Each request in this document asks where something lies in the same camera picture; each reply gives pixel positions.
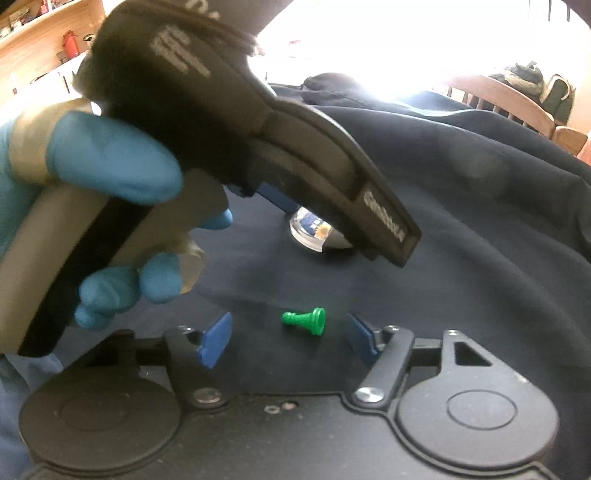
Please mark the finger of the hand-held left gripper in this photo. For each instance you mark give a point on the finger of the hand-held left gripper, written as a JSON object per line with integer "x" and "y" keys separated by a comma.
{"x": 267, "y": 191}

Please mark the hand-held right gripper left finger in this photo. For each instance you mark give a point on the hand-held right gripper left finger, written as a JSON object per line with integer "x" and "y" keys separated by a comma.
{"x": 214, "y": 341}

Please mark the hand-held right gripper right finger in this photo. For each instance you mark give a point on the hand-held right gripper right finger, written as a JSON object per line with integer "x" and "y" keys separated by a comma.
{"x": 362, "y": 341}

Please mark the green pawn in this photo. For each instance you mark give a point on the green pawn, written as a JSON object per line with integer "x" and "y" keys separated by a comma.
{"x": 304, "y": 319}

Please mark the person's left hand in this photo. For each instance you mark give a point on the person's left hand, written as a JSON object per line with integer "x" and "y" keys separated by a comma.
{"x": 111, "y": 161}

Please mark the red bottle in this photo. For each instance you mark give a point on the red bottle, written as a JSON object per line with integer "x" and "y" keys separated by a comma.
{"x": 70, "y": 44}

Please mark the dark blue blanket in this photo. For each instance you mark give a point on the dark blue blanket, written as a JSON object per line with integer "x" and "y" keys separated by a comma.
{"x": 461, "y": 230}

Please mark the person's blue clothing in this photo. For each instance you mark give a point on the person's blue clothing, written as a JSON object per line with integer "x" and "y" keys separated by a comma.
{"x": 23, "y": 415}

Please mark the wooden slatted chair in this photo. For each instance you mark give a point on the wooden slatted chair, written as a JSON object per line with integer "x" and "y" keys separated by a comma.
{"x": 508, "y": 99}

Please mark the wooden wall shelf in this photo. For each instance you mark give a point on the wooden wall shelf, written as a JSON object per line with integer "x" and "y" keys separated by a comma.
{"x": 41, "y": 32}

